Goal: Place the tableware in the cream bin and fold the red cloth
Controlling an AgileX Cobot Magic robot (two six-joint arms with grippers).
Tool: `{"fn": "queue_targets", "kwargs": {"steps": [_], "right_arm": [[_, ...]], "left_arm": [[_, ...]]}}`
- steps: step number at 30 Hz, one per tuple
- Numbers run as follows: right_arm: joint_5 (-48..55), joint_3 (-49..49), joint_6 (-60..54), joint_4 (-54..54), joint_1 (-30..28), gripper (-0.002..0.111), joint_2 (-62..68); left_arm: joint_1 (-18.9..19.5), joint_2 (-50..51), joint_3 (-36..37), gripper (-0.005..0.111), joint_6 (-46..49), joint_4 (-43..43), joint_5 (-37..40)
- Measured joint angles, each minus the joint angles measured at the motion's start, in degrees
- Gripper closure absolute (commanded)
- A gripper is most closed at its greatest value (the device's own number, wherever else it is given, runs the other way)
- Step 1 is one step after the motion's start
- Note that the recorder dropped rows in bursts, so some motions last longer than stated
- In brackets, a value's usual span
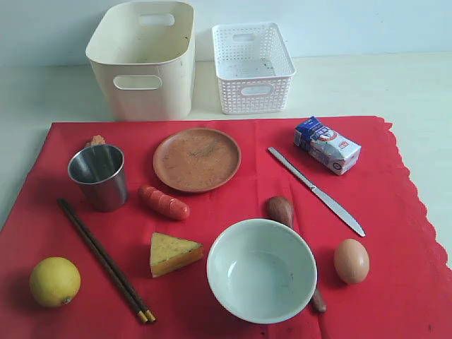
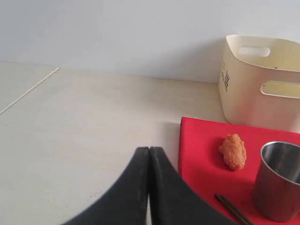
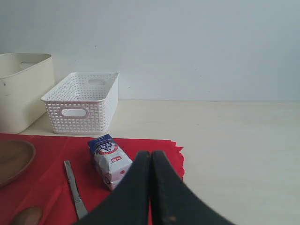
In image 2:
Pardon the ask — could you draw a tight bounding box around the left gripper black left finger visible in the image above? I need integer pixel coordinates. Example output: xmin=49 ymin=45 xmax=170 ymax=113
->
xmin=65 ymin=147 xmax=150 ymax=225

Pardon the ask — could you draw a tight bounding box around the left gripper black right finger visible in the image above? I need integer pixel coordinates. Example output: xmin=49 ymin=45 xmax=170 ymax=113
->
xmin=149 ymin=147 xmax=236 ymax=225

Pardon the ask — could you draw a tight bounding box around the dark brown chopstick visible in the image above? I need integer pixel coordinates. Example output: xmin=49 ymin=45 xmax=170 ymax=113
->
xmin=220 ymin=195 xmax=254 ymax=225
xmin=214 ymin=194 xmax=248 ymax=225

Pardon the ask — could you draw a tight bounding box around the red table cloth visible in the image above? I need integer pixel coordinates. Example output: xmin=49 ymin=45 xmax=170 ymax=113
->
xmin=178 ymin=117 xmax=300 ymax=225

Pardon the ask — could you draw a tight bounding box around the stainless steel cup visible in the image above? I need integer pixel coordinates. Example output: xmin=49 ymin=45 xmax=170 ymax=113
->
xmin=253 ymin=141 xmax=300 ymax=222

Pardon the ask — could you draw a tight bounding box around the cream plastic tub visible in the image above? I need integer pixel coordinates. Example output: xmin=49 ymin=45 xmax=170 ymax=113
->
xmin=218 ymin=35 xmax=300 ymax=132

